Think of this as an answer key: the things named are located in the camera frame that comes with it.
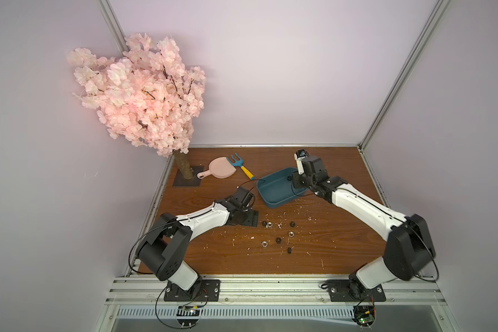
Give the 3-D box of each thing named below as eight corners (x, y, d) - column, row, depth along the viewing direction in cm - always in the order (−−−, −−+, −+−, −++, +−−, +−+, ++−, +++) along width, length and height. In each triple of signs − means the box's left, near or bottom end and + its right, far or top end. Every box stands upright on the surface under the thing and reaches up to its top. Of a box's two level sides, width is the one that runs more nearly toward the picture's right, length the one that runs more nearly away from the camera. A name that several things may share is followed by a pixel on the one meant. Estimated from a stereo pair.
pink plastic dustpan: (197, 178, 109) (196, 175, 107) (202, 159, 118) (201, 156, 116) (235, 178, 109) (235, 175, 107) (236, 159, 117) (236, 156, 116)
